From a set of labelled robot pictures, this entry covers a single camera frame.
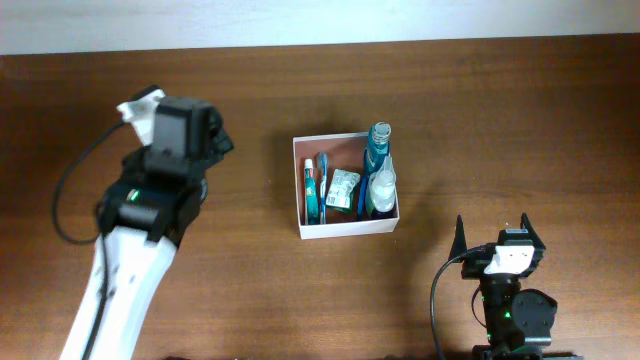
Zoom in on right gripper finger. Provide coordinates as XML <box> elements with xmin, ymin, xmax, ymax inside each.
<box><xmin>448</xmin><ymin>215</ymin><xmax>468</xmax><ymax>262</ymax></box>
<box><xmin>520</xmin><ymin>213</ymin><xmax>546</xmax><ymax>250</ymax></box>

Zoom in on clear pump soap bottle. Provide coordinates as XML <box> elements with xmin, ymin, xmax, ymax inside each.
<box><xmin>365</xmin><ymin>155</ymin><xmax>396</xmax><ymax>220</ymax></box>

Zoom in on blue toothbrush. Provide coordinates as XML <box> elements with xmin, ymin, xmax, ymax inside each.
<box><xmin>316</xmin><ymin>152</ymin><xmax>328</xmax><ymax>224</ymax></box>

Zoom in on blue disposable razor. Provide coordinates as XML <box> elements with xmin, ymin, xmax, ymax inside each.
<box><xmin>356</xmin><ymin>176</ymin><xmax>369</xmax><ymax>221</ymax></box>

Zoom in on Colgate toothpaste tube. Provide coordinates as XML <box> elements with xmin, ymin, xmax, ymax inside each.
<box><xmin>304</xmin><ymin>158</ymin><xmax>320</xmax><ymax>225</ymax></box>

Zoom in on blue mouthwash bottle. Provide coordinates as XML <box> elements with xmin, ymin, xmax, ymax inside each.
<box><xmin>364</xmin><ymin>122</ymin><xmax>392</xmax><ymax>179</ymax></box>

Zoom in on green white soap box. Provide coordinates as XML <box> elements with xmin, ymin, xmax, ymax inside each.
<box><xmin>326</xmin><ymin>169</ymin><xmax>361</xmax><ymax>213</ymax></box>

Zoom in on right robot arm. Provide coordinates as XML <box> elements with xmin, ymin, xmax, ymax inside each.
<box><xmin>449</xmin><ymin>214</ymin><xmax>578</xmax><ymax>359</ymax></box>

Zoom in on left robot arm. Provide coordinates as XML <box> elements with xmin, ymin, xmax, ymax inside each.
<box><xmin>61</xmin><ymin>91</ymin><xmax>233</xmax><ymax>359</ymax></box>

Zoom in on white cardboard box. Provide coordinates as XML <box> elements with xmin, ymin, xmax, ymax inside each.
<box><xmin>292</xmin><ymin>132</ymin><xmax>400</xmax><ymax>240</ymax></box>

